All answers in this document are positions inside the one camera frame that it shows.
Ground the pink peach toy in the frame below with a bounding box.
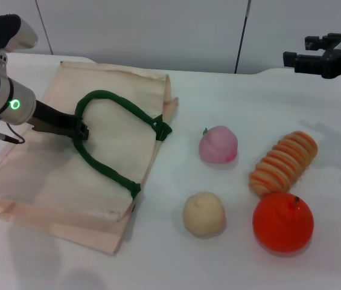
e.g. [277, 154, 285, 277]
[198, 125, 238, 164]

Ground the beige handbag with green handle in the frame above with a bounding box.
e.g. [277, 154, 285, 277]
[0, 60, 179, 256]

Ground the orange toy fruit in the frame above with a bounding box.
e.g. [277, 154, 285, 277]
[252, 192, 314, 253]

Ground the pale round egg yolk pastry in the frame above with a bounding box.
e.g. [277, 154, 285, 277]
[182, 192, 226, 238]

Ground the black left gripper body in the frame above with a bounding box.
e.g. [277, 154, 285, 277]
[31, 100, 78, 140]

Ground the orange striped bread roll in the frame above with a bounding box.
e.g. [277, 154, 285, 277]
[248, 130, 318, 194]

